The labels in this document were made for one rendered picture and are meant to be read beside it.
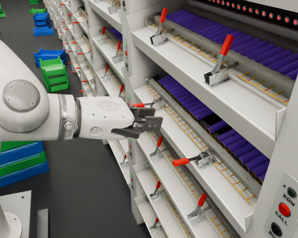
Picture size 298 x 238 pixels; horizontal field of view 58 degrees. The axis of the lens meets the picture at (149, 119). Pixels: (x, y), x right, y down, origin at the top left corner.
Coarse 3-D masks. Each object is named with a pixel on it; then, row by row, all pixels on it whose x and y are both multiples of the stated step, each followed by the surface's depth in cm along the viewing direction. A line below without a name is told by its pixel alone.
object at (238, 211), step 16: (144, 80) 94; (144, 96) 89; (160, 112) 80; (160, 128) 78; (176, 128) 72; (176, 144) 68; (192, 144) 66; (208, 176) 58; (224, 176) 57; (208, 192) 59; (224, 192) 54; (224, 208) 53; (240, 208) 50; (240, 224) 48
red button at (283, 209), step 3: (282, 204) 36; (279, 207) 37; (282, 207) 36; (285, 207) 36; (279, 210) 37; (282, 210) 36; (285, 210) 36; (288, 210) 36; (282, 213) 37; (285, 213) 36; (288, 213) 36
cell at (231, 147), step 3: (243, 138) 61; (237, 141) 61; (240, 141) 61; (243, 141) 61; (246, 141) 61; (231, 144) 61; (234, 144) 60; (237, 144) 60; (240, 144) 60; (243, 144) 60; (228, 147) 60; (231, 147) 60; (234, 147) 60; (237, 147) 60; (240, 147) 60; (231, 150) 60; (234, 150) 60
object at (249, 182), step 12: (156, 84) 88; (168, 96) 81; (180, 108) 75; (180, 120) 73; (192, 120) 70; (192, 132) 68; (204, 132) 65; (216, 144) 61; (228, 156) 58; (228, 168) 57; (240, 168) 55; (240, 180) 54; (252, 180) 52; (240, 192) 52; (252, 192) 51
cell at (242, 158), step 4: (256, 148) 58; (248, 152) 58; (252, 152) 57; (256, 152) 57; (260, 152) 57; (240, 156) 58; (244, 156) 57; (248, 156) 57; (252, 156) 57; (256, 156) 57; (240, 160) 57; (244, 160) 57; (248, 160) 57
